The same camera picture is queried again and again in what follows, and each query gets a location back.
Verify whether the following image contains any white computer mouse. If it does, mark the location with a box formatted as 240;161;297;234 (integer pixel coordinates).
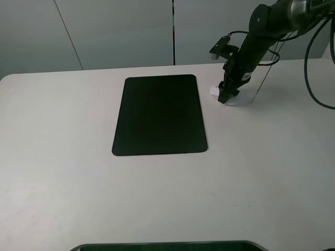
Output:
210;86;252;107

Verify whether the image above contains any black cable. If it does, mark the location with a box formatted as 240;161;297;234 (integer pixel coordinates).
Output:
303;18;335;109

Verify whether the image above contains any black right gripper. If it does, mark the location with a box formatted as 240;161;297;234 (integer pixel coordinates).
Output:
218;44;265;104

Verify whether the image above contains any black mouse pad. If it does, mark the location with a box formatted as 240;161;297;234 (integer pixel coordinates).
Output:
111;74;208;156

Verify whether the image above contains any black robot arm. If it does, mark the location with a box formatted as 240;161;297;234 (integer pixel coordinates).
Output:
210;1;334;104

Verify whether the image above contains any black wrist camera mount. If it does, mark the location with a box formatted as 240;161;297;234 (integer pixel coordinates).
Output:
209;35;239;61

